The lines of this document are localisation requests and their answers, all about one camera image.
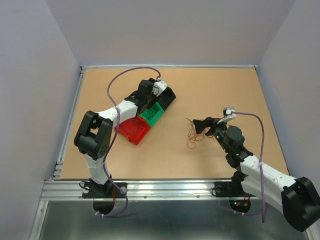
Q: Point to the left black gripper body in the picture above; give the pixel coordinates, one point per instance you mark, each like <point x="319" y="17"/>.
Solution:
<point x="149" y="97"/>

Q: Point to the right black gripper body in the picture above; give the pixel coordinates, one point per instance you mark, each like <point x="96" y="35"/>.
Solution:
<point x="218" y="131"/>

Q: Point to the green plastic bin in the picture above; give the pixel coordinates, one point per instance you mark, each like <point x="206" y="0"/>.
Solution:
<point x="151" y="115"/>

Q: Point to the red plastic bin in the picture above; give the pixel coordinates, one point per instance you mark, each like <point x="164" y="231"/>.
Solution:
<point x="134" y="129"/>

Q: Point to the black plastic bin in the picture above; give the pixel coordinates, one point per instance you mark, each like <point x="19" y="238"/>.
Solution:
<point x="164" y="99"/>

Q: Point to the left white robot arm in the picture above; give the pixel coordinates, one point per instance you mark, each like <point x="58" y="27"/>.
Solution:
<point x="93" y="138"/>

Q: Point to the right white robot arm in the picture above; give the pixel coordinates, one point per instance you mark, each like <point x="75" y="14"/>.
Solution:
<point x="296" y="198"/>

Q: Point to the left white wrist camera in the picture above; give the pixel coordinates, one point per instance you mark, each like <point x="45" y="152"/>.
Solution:
<point x="159" y="86"/>

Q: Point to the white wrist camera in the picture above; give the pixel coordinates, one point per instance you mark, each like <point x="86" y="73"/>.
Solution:
<point x="159" y="86"/>
<point x="229" y="113"/>

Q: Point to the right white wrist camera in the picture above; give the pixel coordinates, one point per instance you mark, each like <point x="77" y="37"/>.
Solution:
<point x="229" y="113"/>

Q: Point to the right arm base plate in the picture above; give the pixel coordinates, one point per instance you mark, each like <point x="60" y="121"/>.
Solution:
<point x="230" y="188"/>

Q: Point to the aluminium back rail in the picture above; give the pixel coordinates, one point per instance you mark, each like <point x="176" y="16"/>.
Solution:
<point x="172" y="66"/>

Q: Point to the aluminium rail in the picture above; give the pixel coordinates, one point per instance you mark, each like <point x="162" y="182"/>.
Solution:
<point x="61" y="156"/>
<point x="137" y="190"/>
<point x="172" y="66"/>

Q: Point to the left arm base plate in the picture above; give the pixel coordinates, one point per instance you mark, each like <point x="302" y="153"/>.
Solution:
<point x="117" y="191"/>

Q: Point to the aluminium left rail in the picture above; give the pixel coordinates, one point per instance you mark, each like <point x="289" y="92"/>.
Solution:
<point x="61" y="156"/>

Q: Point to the aluminium front rail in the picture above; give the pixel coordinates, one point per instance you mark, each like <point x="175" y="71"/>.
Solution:
<point x="137" y="190"/>

